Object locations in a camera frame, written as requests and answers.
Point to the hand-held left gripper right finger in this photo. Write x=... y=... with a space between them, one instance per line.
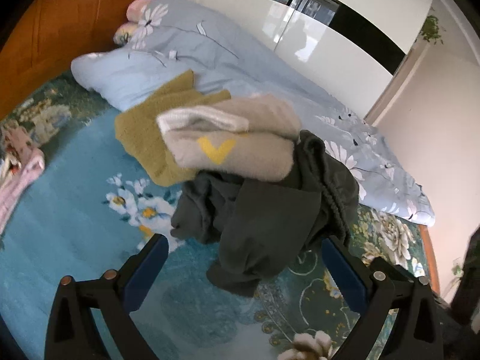
x=345 y=274

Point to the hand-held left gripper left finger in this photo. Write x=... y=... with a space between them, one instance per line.
x=144 y=274

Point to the dark grey-green pants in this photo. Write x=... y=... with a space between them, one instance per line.
x=262 y=225

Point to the teal floral blanket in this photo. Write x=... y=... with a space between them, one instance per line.
x=75 y=213

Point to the dark blurry object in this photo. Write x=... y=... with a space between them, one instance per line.
x=468 y=277

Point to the olive yellow knitted sweater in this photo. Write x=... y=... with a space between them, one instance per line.
x=142 y=135

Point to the beige sweater with yellow mark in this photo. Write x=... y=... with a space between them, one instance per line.
x=243 y=157

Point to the pink knitted cloth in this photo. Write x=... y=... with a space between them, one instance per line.
x=18 y=180

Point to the light blue floral quilt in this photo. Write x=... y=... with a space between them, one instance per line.
x=225 y=56

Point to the white wardrobe with black stripe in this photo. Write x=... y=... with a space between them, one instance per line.
x=337 y=41

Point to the floral pillow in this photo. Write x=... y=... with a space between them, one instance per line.
x=122 y=34

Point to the green hanging plant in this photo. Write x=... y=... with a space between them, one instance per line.
x=431 y=30

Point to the wooden headboard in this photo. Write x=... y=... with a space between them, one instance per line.
x=75 y=22

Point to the pink pillow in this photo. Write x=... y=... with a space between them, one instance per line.
x=135 y=8

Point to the wooden bed frame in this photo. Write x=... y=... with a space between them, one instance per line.
x=430 y=255

